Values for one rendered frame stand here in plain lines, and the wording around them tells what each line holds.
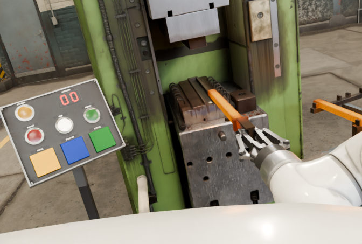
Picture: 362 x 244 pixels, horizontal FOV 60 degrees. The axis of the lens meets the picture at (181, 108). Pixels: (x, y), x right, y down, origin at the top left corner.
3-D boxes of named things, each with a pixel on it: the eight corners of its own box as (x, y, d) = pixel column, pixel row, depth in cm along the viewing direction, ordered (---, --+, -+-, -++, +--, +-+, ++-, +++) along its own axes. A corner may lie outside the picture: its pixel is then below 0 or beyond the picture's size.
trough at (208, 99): (217, 103, 131) (216, 99, 131) (205, 105, 131) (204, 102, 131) (197, 78, 171) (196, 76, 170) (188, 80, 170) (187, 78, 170)
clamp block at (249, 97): (257, 110, 135) (256, 96, 133) (238, 114, 135) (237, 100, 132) (248, 101, 147) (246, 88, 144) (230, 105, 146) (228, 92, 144)
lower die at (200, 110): (230, 116, 134) (228, 97, 131) (185, 126, 133) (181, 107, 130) (208, 89, 173) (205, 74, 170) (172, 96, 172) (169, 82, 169)
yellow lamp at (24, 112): (33, 118, 104) (28, 106, 102) (18, 122, 104) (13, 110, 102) (35, 115, 107) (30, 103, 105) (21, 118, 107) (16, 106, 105)
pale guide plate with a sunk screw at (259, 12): (272, 37, 138) (269, -3, 132) (252, 41, 137) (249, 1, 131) (270, 37, 140) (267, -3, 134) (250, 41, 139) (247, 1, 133)
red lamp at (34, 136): (42, 142, 103) (37, 130, 102) (28, 145, 103) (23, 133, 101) (44, 138, 106) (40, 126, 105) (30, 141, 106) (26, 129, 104)
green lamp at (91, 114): (99, 120, 113) (96, 109, 111) (86, 123, 112) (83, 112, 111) (100, 117, 115) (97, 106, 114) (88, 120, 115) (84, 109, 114)
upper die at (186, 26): (220, 33, 122) (217, 7, 118) (169, 42, 120) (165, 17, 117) (198, 23, 161) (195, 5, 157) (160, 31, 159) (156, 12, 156)
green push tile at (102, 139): (116, 144, 113) (108, 125, 114) (96, 152, 109) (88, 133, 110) (115, 145, 115) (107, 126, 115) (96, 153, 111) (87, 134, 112)
